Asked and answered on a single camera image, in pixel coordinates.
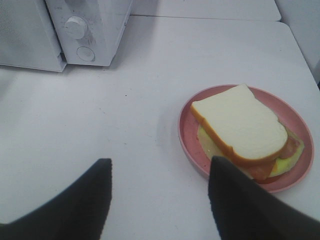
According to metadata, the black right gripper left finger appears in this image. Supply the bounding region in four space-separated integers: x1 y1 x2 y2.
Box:
0 158 112 240

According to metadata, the yellow green lettuce cheese layer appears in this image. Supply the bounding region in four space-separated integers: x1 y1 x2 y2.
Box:
268 127 305 178

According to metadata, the red ham tomato filling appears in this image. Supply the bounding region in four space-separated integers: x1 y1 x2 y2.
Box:
248 138 296 184

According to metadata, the lower white timer knob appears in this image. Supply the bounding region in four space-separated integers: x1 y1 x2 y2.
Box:
63 16 88 40

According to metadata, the top bread slice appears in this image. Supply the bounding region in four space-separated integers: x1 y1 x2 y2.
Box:
190 84 288 167

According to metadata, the pink round plate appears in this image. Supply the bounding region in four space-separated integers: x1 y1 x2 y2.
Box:
177 84 315 193

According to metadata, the white microwave door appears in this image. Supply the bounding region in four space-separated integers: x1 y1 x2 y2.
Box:
0 0 67 72

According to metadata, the white microwave oven body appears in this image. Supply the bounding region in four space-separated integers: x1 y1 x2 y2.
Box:
46 0 133 67

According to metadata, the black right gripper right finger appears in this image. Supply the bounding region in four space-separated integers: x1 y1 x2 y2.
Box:
208 156 320 240

